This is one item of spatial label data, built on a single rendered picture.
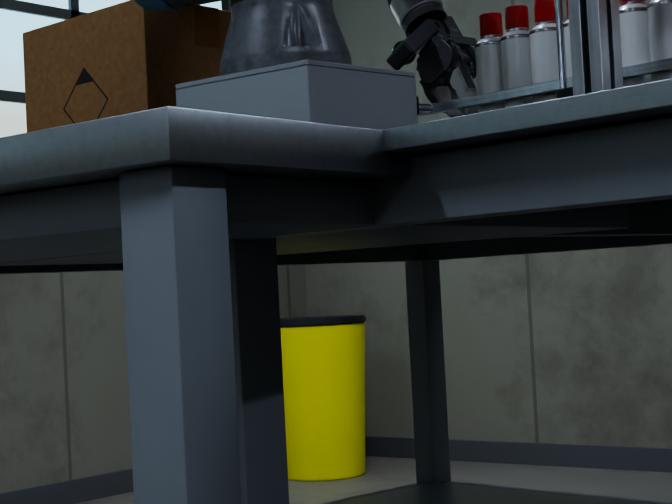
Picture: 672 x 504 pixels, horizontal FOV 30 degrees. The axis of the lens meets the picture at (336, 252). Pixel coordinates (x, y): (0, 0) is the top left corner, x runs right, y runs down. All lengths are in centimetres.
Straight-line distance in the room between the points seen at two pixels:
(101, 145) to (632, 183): 41
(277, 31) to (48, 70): 68
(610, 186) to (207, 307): 33
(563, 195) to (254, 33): 48
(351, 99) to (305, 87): 7
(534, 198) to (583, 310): 360
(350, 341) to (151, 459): 363
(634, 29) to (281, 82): 57
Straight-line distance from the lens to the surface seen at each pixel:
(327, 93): 132
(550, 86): 177
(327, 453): 460
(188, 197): 96
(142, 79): 182
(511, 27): 185
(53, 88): 199
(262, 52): 138
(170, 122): 92
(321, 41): 139
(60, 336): 445
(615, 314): 459
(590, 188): 103
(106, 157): 97
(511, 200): 107
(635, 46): 172
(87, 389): 453
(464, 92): 190
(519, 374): 480
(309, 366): 456
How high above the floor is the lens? 69
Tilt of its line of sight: 2 degrees up
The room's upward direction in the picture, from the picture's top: 3 degrees counter-clockwise
